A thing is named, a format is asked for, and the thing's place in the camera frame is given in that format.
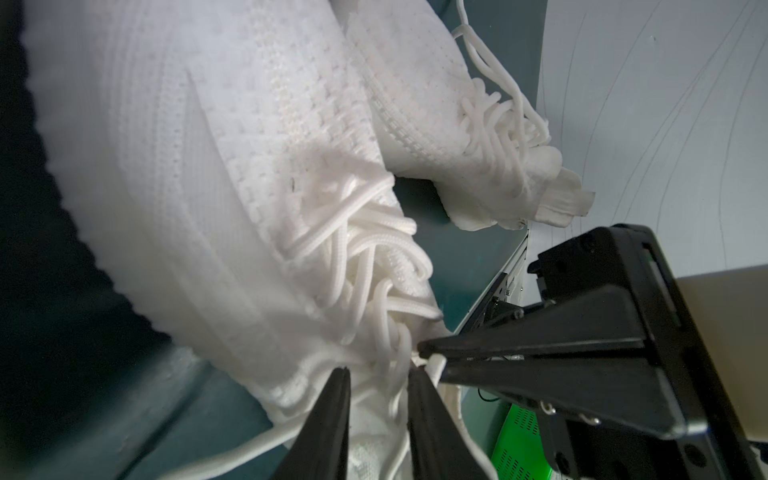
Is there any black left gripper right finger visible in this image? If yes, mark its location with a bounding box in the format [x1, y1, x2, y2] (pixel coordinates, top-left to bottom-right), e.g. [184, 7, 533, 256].
[408, 368, 488, 480]

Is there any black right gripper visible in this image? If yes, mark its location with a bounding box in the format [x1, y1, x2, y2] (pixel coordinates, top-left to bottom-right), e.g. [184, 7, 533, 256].
[418, 224, 761, 479]

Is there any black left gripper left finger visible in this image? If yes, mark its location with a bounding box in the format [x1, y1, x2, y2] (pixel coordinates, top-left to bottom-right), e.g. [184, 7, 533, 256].
[272, 367, 351, 480]

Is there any white shoelace of shoe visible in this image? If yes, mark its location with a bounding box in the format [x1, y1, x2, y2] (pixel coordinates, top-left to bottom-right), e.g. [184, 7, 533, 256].
[452, 1, 551, 196]
[172, 174, 445, 479]

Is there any white knit sneaker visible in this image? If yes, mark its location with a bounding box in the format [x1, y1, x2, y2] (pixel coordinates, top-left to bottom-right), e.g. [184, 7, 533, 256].
[332, 1, 594, 231]
[20, 0, 499, 480]

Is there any green dark table mat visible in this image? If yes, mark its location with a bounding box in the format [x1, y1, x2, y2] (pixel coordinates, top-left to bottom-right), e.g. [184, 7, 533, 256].
[1, 1, 519, 479]

